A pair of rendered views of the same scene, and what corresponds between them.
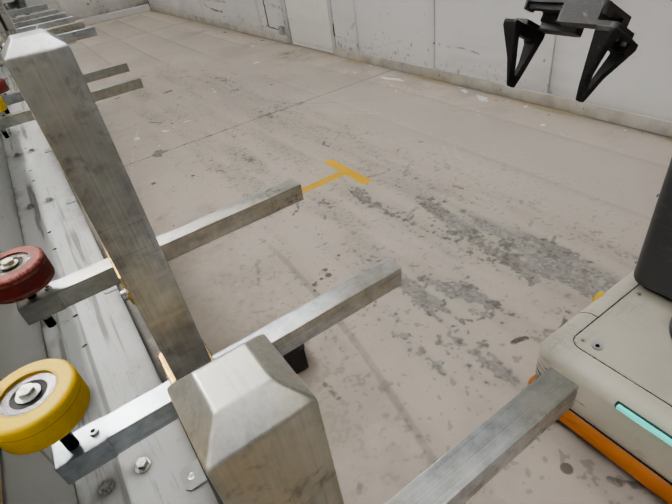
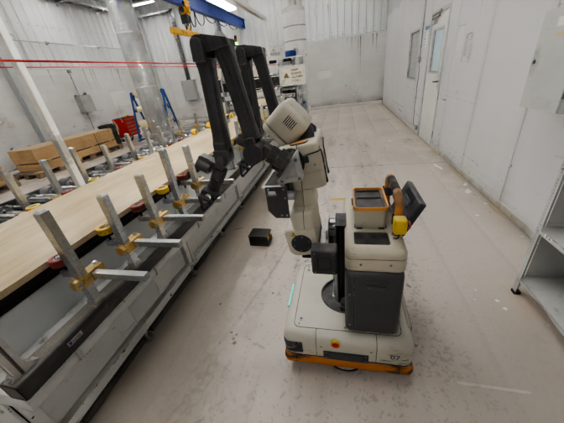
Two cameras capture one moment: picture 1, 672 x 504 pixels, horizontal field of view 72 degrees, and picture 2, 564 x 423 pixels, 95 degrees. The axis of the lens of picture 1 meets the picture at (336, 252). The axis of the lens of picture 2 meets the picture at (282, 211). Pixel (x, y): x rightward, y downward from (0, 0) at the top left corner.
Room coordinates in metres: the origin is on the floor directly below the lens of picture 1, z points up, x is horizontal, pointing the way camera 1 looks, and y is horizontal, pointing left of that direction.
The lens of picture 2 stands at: (-0.38, -1.45, 1.48)
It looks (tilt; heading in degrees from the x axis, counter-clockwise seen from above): 28 degrees down; 44
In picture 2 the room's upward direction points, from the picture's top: 8 degrees counter-clockwise
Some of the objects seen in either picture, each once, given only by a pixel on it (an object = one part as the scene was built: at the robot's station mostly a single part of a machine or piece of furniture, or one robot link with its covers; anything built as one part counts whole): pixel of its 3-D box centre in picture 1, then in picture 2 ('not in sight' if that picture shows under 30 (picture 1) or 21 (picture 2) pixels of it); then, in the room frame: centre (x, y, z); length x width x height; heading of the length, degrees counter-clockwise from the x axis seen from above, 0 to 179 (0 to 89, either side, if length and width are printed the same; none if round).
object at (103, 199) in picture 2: not in sight; (122, 237); (-0.13, -0.08, 0.87); 0.04 x 0.04 x 0.48; 29
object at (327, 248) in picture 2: not in sight; (311, 245); (0.51, -0.77, 0.68); 0.28 x 0.27 x 0.25; 29
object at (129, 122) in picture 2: not in sight; (127, 128); (3.32, 9.36, 0.41); 0.76 x 0.48 x 0.81; 36
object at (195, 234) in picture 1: (176, 243); (206, 182); (0.60, 0.24, 0.83); 0.43 x 0.03 x 0.04; 119
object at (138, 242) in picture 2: not in sight; (143, 242); (-0.06, -0.13, 0.81); 0.43 x 0.03 x 0.04; 119
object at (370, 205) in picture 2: not in sight; (368, 206); (0.69, -0.99, 0.87); 0.23 x 0.15 x 0.11; 29
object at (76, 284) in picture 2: not in sight; (87, 275); (-0.33, -0.19, 0.82); 0.14 x 0.06 x 0.05; 29
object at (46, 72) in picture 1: (169, 322); (174, 185); (0.31, 0.16, 0.94); 0.04 x 0.04 x 0.48; 29
